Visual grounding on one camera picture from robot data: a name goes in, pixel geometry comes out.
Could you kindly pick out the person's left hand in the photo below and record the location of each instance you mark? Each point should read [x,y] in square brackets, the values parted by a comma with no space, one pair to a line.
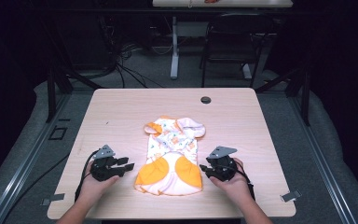
[94,188]

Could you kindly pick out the aluminium floor rail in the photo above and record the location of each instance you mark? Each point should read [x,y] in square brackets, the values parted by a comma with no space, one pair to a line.
[323,168]
[20,168]

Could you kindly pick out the orange and white baby romper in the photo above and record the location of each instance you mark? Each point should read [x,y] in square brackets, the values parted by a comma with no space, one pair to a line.
[171,161]

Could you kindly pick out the person's right hand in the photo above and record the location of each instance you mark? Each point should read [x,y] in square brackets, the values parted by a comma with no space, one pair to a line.
[236,186]

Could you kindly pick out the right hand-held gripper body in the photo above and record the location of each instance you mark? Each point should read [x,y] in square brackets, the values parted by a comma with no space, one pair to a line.
[223,168]

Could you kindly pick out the black metal stand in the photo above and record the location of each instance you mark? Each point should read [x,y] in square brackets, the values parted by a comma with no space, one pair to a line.
[303,93]
[53,90]

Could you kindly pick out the orange item on background desk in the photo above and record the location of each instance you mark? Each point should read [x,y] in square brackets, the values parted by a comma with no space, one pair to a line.
[212,1]

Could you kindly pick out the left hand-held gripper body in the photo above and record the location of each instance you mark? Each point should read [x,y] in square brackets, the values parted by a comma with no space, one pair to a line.
[103,169]

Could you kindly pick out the black chair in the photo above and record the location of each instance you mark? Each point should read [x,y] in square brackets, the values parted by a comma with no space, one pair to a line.
[234,43]

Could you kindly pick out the grey tape strip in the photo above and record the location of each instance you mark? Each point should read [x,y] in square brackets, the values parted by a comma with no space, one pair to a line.
[290,196]
[53,198]

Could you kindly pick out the white background desk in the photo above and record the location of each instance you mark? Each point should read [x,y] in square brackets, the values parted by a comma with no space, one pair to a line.
[199,18]

